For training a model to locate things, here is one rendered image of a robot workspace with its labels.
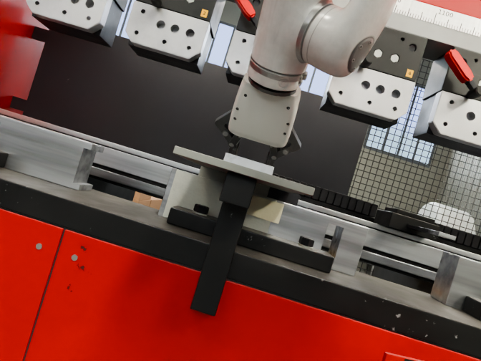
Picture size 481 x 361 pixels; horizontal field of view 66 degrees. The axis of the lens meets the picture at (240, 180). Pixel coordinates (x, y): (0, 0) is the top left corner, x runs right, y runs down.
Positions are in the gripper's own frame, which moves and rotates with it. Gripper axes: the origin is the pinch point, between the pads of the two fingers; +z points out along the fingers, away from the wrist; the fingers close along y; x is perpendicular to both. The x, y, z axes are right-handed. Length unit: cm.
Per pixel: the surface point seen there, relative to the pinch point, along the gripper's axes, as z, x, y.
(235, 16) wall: 171, -636, 116
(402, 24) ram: -22.6, -24.1, -19.7
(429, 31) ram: -22.8, -24.2, -24.8
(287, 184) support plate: -11.0, 17.4, -5.6
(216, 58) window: 232, -580, 125
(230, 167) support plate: -10.9, 17.5, 1.6
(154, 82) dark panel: 22, -57, 40
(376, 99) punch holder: -11.5, -14.0, -18.9
